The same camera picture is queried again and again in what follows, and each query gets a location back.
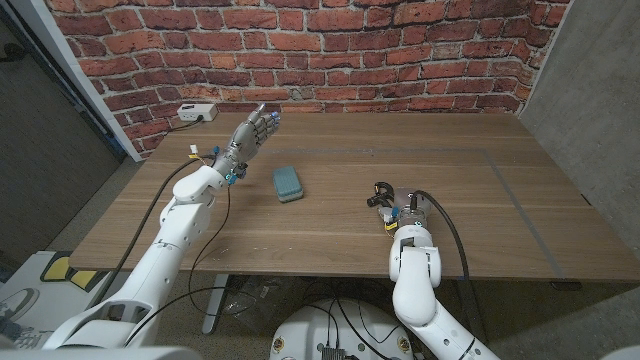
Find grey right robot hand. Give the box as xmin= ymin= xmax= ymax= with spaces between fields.
xmin=377 ymin=187 xmax=435 ymax=229

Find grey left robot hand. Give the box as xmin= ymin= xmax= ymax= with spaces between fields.
xmin=213 ymin=103 xmax=281 ymax=177

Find black grip strengthener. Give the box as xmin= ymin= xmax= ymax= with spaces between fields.
xmin=366 ymin=181 xmax=396 ymax=209

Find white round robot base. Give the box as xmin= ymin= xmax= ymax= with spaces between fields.
xmin=269 ymin=298 xmax=414 ymax=360

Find white power strip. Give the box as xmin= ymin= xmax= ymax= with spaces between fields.
xmin=176 ymin=102 xmax=219 ymax=123

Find teal rectangular sponge block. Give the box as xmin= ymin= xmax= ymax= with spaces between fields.
xmin=271 ymin=165 xmax=305 ymax=204

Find red brick print backdrop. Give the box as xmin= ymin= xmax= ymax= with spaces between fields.
xmin=44 ymin=0 xmax=574 ymax=161

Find white table leg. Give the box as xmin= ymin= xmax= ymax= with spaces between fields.
xmin=202 ymin=273 xmax=230 ymax=335

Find dark door panel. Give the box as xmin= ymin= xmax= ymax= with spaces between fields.
xmin=0 ymin=14 xmax=126 ymax=266

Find white floor plate yellow marks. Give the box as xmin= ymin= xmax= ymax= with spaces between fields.
xmin=0 ymin=249 xmax=134 ymax=351

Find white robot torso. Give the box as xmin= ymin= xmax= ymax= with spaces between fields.
xmin=0 ymin=344 xmax=640 ymax=360

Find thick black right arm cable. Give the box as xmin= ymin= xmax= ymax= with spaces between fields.
xmin=409 ymin=189 xmax=471 ymax=281

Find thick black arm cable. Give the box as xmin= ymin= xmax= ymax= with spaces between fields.
xmin=409 ymin=189 xmax=471 ymax=281
xmin=92 ymin=154 xmax=216 ymax=307

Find black power strip cable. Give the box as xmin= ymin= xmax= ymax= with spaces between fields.
xmin=168 ymin=116 xmax=205 ymax=133

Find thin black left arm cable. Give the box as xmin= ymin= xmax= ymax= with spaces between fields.
xmin=122 ymin=182 xmax=259 ymax=349

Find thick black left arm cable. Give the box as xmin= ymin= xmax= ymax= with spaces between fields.
xmin=92 ymin=154 xmax=216 ymax=307

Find white door frame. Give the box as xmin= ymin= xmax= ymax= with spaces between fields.
xmin=7 ymin=0 xmax=144 ymax=163

